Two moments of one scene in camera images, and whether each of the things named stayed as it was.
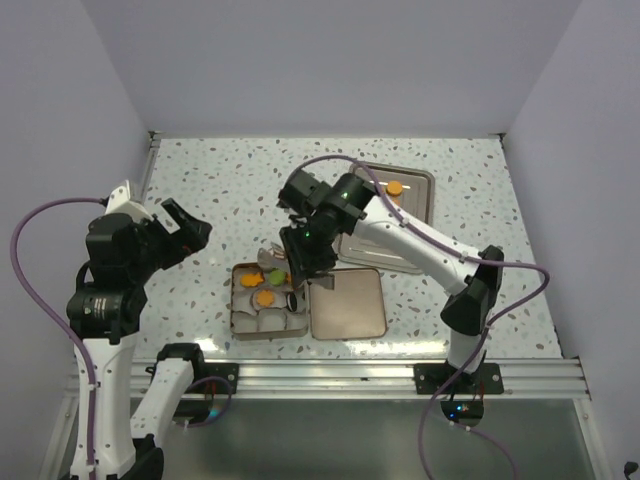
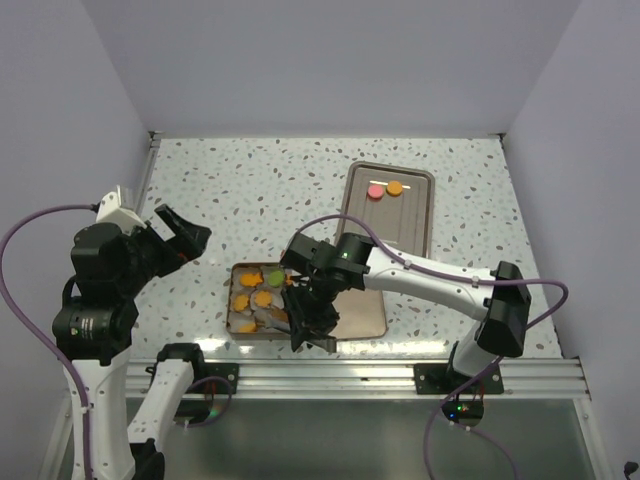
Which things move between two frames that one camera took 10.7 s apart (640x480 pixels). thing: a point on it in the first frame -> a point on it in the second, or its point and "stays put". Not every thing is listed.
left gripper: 191,235 stays put
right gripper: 305,261 -> 305,322
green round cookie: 276,276 stays put
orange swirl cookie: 265,298 stays put
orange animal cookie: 251,279 stays put
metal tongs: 275,256 -> 280,321
